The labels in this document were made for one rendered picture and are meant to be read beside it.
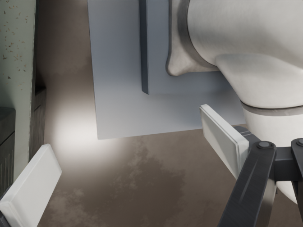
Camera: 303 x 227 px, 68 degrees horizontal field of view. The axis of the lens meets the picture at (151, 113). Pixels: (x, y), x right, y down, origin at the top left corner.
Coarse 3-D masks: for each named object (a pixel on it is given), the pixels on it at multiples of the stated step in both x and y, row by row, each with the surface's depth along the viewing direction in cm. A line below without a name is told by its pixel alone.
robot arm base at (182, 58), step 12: (180, 0) 37; (180, 12) 36; (180, 24) 37; (180, 36) 38; (180, 48) 39; (192, 48) 37; (168, 60) 40; (180, 60) 40; (192, 60) 40; (204, 60) 37; (168, 72) 41; (180, 72) 40
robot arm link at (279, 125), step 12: (252, 108) 30; (288, 108) 26; (300, 108) 25; (252, 120) 31; (264, 120) 29; (276, 120) 28; (288, 120) 27; (300, 120) 26; (252, 132) 33; (264, 132) 30; (276, 132) 29; (288, 132) 27; (300, 132) 27; (276, 144) 29; (288, 144) 28; (288, 192) 33
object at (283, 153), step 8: (240, 128) 15; (248, 136) 14; (256, 136) 14; (280, 152) 12; (288, 152) 12; (280, 160) 12; (288, 160) 12; (280, 168) 12; (288, 168) 12; (296, 168) 12; (280, 176) 12; (288, 176) 12; (296, 176) 12
